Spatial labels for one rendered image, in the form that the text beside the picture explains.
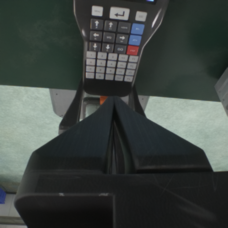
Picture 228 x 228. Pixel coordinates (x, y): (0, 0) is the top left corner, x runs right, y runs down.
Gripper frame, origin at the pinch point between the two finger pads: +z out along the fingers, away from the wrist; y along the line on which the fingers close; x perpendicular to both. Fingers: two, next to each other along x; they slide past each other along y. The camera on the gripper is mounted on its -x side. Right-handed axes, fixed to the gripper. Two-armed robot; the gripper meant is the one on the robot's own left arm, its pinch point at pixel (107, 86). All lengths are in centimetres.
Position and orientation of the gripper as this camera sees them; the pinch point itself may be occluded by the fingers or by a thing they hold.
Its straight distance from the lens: 28.4
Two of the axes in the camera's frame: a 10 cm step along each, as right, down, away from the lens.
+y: -9.9, -0.7, -1.2
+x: -1.2, 1.3, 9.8
